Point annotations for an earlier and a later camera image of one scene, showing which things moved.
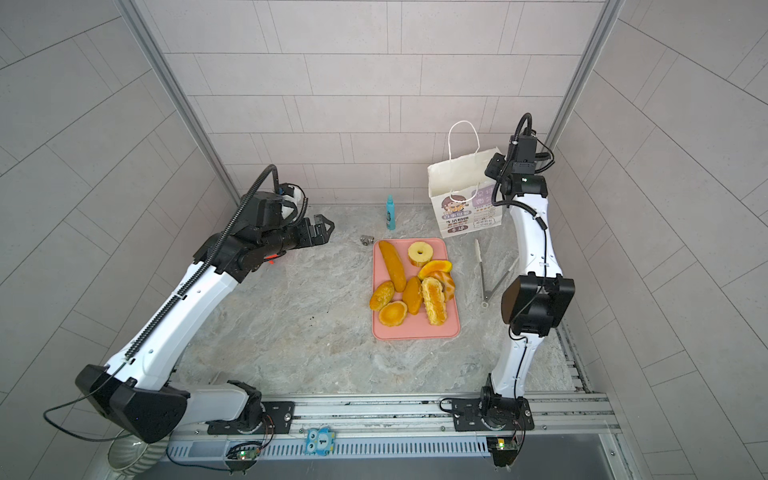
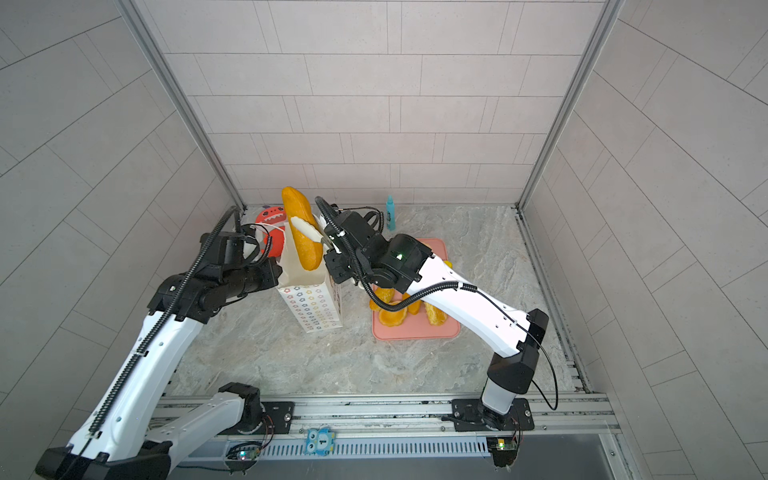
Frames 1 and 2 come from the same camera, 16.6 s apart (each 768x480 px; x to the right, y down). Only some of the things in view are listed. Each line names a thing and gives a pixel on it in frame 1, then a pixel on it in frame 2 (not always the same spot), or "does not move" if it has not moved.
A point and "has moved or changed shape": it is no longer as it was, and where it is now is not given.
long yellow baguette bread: [394, 265] has moved or changed shape
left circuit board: [247, 451] does not move
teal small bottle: [390, 213] does not move
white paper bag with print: [462, 191] → [314, 296]
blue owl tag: [319, 441] does not move
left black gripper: [304, 227] → [271, 277]
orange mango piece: [412, 294] does not move
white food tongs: [488, 294] has moved or changed shape
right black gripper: [494, 169] → [334, 261]
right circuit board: [503, 448] does not move
